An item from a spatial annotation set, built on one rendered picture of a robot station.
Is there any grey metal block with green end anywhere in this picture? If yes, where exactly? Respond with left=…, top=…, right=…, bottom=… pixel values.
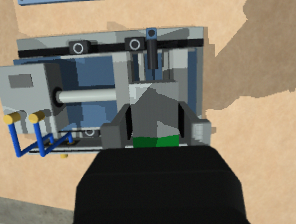
left=129, top=79, right=179, bottom=148

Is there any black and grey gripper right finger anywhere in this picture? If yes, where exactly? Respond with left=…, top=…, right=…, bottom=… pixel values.
left=178, top=101, right=212, bottom=146

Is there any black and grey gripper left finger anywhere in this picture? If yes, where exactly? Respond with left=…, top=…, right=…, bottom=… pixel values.
left=100, top=104, right=133, bottom=150

